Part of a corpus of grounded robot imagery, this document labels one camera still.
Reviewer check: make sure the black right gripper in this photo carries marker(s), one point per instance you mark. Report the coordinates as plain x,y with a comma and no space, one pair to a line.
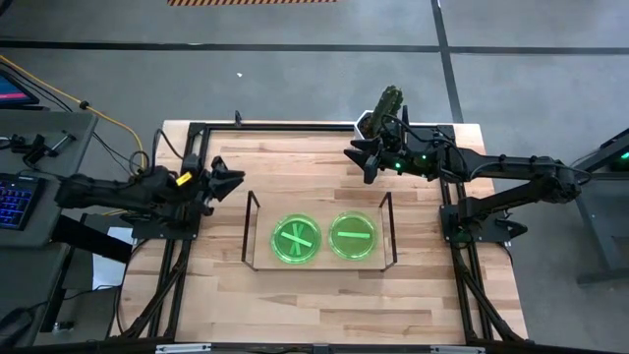
395,152

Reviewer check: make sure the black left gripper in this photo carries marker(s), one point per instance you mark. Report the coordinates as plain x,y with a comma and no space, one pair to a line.
206,184

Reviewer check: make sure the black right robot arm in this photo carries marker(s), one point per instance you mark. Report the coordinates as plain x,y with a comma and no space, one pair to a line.
516,164

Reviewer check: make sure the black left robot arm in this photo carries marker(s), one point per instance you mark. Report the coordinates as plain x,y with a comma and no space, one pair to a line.
113,194

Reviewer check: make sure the wooden shelf with black legs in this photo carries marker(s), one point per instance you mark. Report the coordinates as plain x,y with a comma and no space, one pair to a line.
319,206

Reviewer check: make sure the yellow label tag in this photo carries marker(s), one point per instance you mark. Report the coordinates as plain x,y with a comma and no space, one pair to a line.
184,179

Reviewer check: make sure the green cactus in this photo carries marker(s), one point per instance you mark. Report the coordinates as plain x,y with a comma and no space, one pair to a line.
388,100

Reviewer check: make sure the white paper sheet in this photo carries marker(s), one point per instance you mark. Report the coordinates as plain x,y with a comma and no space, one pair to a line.
110,265

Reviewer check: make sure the grey desk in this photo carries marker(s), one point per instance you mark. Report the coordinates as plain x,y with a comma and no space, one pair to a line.
59,147

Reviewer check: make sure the backlit computer keyboard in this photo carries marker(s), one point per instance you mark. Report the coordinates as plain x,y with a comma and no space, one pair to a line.
15,204

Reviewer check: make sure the computer monitor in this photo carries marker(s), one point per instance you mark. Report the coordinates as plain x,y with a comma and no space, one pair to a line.
12,91

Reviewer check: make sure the black device with green light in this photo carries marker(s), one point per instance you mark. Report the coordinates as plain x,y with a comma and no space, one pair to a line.
621,159

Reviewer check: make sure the small black clamp post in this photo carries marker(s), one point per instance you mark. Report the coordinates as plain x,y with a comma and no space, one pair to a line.
238,118

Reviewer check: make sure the black aluminium table frame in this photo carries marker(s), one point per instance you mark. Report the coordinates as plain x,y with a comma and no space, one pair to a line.
295,127

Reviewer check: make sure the silver metal bracket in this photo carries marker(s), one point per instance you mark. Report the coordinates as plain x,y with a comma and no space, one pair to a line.
183,348
457,349

